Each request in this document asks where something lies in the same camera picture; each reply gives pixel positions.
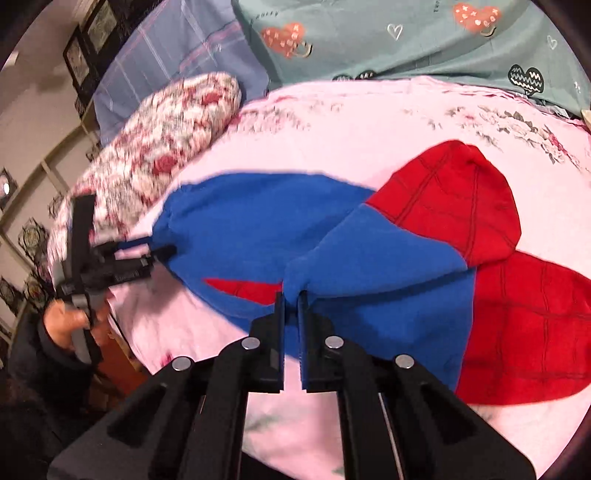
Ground blue and red pants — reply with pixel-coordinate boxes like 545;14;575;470
152;140;590;405

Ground black sleeved left forearm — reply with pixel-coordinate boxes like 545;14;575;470
1;312;100;479

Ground person's left hand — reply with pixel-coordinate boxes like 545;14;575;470
43;300;110;352

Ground red floral pillow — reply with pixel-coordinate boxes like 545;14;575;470
47;72;242;270

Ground wooden display cabinet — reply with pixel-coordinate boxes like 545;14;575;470
0;0;153;361

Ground blue plaid pillow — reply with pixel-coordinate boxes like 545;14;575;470
93;1;269;145

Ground pink floral bed sheet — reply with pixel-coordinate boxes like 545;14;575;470
117;78;590;474

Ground green heart print blanket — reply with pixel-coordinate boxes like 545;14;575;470
231;1;590;115

